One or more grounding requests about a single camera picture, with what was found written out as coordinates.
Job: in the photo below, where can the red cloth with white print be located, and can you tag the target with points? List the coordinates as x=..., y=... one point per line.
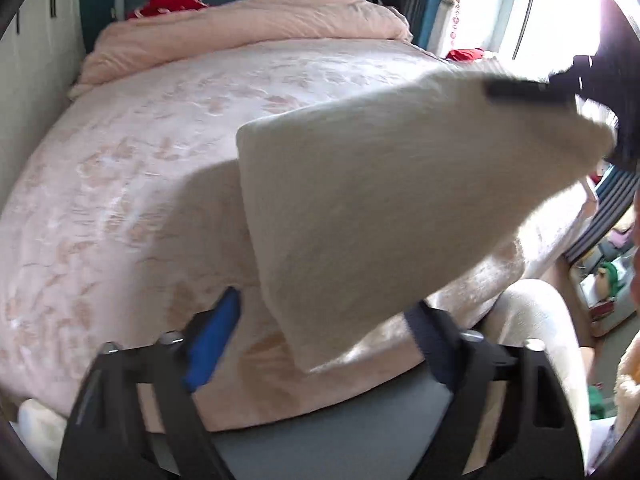
x=165, y=2

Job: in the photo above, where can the pink duvet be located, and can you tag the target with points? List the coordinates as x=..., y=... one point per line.
x=250, y=20

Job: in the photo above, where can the white fluffy cloth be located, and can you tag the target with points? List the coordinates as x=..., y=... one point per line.
x=37, y=435

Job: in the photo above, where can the white wardrobe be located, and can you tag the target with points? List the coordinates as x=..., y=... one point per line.
x=30, y=70

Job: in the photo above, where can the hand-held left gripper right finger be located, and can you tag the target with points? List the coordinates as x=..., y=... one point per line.
x=427, y=342

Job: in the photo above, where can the grey bed base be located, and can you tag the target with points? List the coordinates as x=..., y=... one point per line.
x=325, y=435

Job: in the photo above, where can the white fluffy towel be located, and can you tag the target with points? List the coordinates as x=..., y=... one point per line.
x=375, y=200

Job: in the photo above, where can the floral pink bed cover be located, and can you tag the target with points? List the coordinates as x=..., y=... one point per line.
x=125, y=185

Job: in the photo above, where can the plain red cloth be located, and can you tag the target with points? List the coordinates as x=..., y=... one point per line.
x=462, y=54

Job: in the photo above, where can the dark striped fabric panel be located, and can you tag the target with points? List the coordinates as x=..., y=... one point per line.
x=605, y=210

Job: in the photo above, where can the window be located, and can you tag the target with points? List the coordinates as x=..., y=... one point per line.
x=560, y=10

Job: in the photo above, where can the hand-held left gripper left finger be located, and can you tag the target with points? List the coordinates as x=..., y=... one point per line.
x=215, y=340

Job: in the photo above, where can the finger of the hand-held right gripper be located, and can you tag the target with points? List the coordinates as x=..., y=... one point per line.
x=525, y=92

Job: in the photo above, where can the green plush toy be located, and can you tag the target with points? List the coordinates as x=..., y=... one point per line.
x=609, y=280

